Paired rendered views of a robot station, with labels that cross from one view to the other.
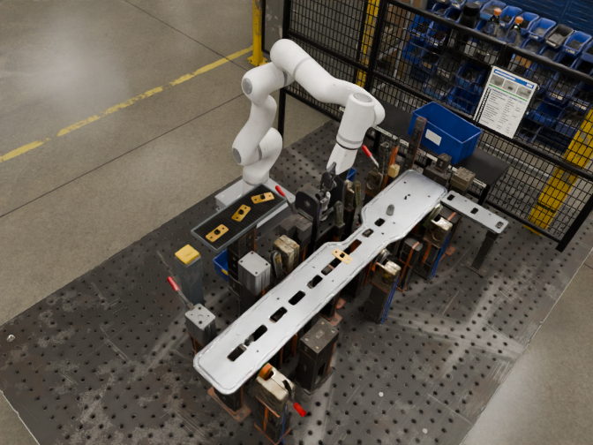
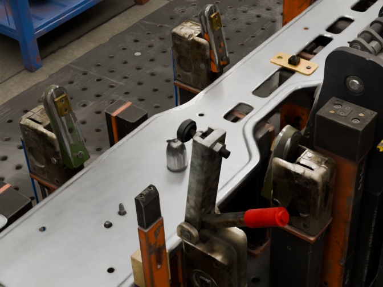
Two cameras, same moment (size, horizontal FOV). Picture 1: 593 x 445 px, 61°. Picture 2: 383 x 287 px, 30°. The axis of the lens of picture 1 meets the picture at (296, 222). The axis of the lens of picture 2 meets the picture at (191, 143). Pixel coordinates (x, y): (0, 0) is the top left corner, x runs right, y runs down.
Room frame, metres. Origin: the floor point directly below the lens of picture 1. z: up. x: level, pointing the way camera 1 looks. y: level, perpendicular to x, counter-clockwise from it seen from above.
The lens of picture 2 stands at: (2.39, -0.34, 1.71)
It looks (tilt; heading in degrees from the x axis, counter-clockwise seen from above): 39 degrees down; 183
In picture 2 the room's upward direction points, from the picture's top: 3 degrees counter-clockwise
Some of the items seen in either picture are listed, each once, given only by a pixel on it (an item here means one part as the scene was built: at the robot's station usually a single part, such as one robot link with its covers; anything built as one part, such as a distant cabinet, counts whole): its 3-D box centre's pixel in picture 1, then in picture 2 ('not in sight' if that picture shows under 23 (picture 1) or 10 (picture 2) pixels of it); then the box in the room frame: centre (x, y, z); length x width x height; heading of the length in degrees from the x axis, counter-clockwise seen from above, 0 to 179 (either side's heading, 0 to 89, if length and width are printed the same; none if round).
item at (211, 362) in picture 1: (340, 260); (296, 60); (1.27, -0.19, 1.00); 1.38 x 0.22 x 0.02; 143
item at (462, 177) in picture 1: (453, 201); not in sight; (1.80, -0.74, 0.88); 0.08 x 0.08 x 0.36; 53
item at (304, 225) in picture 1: (297, 252); not in sight; (1.39, -0.02, 0.89); 0.13 x 0.11 x 0.38; 53
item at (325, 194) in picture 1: (317, 225); (368, 158); (1.50, -0.09, 0.94); 0.18 x 0.13 x 0.49; 143
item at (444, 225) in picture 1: (431, 248); (64, 197); (1.49, -0.60, 0.87); 0.12 x 0.09 x 0.35; 53
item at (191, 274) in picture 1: (192, 293); not in sight; (1.11, 0.37, 0.92); 0.08 x 0.08 x 0.44; 53
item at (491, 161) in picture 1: (418, 134); not in sight; (2.13, -0.58, 1.02); 0.90 x 0.22 x 0.03; 53
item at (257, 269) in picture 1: (253, 295); not in sight; (1.13, 0.14, 0.90); 0.13 x 0.10 x 0.41; 53
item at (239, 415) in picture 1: (227, 384); not in sight; (0.79, 0.19, 0.84); 0.18 x 0.06 x 0.29; 53
